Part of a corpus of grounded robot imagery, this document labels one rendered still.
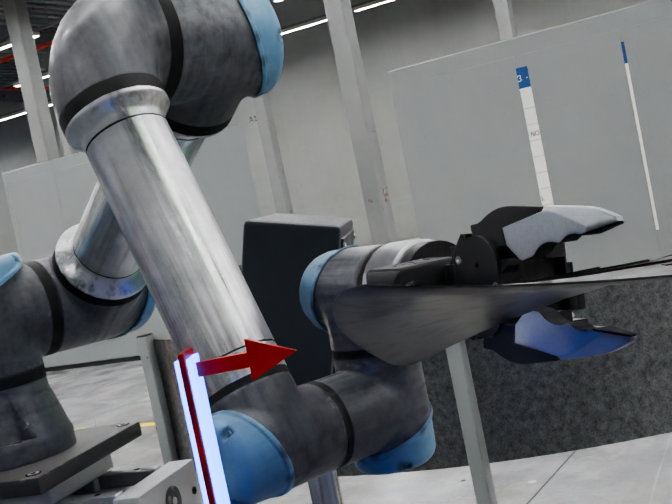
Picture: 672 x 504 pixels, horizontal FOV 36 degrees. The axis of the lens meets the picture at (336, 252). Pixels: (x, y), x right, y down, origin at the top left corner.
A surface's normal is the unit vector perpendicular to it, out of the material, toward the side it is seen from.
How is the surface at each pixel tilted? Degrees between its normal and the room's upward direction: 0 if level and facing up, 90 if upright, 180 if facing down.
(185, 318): 80
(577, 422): 90
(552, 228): 84
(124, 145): 73
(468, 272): 84
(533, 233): 84
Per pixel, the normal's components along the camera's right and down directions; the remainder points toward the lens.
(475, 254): -0.84, 0.09
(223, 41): 0.67, 0.11
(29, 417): 0.57, -0.39
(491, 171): -0.48, 0.14
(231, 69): 0.62, 0.58
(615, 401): -0.06, 0.07
